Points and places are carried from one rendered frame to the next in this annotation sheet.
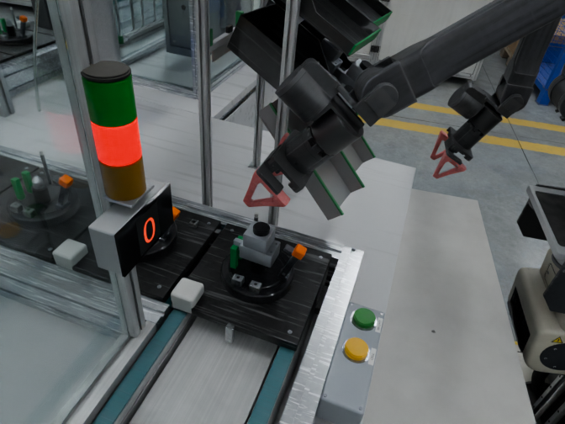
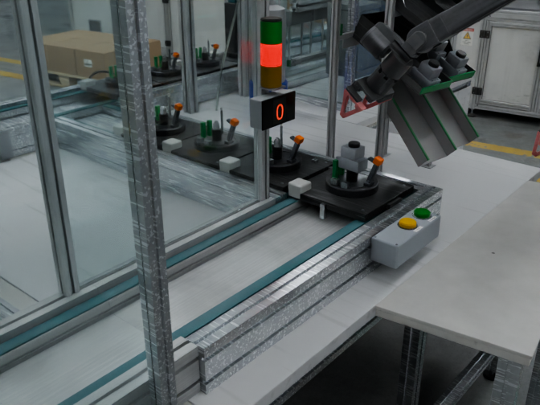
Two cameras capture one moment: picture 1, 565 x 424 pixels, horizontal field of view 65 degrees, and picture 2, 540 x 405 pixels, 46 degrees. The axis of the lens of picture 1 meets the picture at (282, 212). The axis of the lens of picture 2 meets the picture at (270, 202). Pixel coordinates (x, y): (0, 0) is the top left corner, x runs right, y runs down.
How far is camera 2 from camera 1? 99 cm
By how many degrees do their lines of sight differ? 25
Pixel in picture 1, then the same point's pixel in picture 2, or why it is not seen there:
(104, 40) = not seen: hidden behind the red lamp
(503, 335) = not seen: outside the picture
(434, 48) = (448, 12)
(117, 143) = (270, 53)
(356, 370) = (402, 231)
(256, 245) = (349, 153)
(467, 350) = (517, 265)
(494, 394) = (525, 287)
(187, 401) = (287, 237)
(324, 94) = (386, 40)
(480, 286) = not seen: outside the picture
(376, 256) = (466, 211)
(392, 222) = (493, 196)
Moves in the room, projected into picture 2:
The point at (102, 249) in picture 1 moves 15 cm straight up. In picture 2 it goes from (254, 112) to (254, 47)
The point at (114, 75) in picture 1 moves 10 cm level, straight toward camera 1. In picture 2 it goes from (274, 18) to (273, 26)
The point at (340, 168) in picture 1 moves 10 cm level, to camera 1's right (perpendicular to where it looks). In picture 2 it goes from (438, 134) to (473, 139)
